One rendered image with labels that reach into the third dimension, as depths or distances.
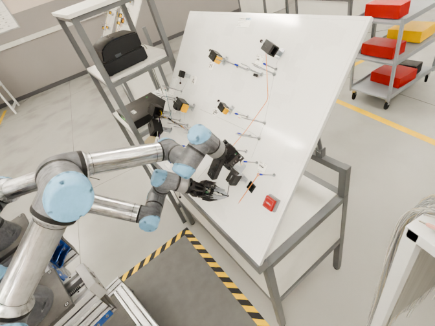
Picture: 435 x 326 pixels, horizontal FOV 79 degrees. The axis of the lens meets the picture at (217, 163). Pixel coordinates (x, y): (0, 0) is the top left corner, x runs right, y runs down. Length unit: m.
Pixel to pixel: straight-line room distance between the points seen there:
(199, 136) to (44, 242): 0.53
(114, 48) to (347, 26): 1.33
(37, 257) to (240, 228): 0.81
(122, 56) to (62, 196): 1.32
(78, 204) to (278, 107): 0.83
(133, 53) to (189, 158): 1.16
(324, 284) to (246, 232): 1.02
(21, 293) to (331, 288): 1.79
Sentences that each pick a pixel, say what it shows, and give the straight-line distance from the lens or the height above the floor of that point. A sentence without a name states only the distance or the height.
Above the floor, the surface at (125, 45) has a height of 1.59.
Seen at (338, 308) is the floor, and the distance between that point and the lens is 2.11.
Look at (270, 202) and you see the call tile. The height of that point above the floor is 1.11.
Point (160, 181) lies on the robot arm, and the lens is 1.11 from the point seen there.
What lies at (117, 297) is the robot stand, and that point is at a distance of 2.26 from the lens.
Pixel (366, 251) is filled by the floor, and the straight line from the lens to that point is 2.32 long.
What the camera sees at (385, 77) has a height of 0.27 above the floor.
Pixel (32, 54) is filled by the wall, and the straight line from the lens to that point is 8.51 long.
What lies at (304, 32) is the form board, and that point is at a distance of 1.22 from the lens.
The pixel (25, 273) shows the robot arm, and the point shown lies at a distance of 0.89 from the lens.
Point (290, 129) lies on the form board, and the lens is 1.12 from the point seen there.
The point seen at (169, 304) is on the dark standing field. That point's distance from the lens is 2.31.
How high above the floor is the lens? 1.97
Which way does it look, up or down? 39 degrees down
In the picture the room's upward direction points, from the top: 18 degrees counter-clockwise
